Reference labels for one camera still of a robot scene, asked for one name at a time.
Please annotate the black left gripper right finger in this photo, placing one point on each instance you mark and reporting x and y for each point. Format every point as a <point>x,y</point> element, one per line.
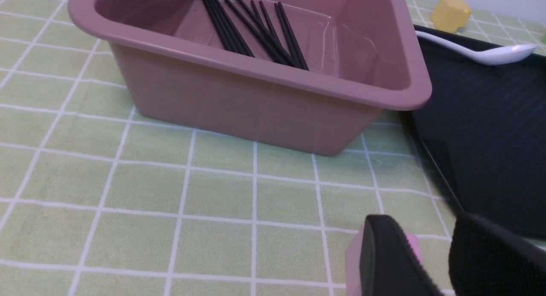
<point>486,259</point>

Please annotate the left gripper pink black left finger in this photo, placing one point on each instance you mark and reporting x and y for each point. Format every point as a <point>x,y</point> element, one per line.
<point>382,260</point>

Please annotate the black plastic tray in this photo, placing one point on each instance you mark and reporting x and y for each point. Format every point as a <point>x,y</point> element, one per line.
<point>484,130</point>

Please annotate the white spoon far left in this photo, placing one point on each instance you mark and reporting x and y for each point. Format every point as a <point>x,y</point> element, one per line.
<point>491,57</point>

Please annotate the pink plastic bin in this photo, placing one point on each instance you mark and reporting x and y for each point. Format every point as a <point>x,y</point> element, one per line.
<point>363,57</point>

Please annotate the yellow foam cube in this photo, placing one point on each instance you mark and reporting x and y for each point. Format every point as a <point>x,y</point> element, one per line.
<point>450,15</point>

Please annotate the black chopstick rightmost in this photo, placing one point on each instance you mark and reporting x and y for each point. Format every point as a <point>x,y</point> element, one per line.
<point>299,51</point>

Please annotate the black chopstick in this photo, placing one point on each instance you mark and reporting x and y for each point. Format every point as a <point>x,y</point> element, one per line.
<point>299,51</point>
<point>260,23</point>
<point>267,44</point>
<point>238,39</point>
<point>234,39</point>
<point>219,25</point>
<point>287,31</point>

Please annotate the black chopstick centre left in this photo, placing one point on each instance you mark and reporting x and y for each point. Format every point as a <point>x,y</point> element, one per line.
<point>267,44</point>

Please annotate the green checked tablecloth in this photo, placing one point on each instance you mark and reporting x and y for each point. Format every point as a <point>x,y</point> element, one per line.
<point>98,200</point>

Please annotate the black chopstick centre right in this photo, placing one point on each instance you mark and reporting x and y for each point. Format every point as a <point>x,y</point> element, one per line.
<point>260,23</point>

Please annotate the black chopstick leftmost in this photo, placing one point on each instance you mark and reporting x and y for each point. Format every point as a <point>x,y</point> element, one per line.
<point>219,25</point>

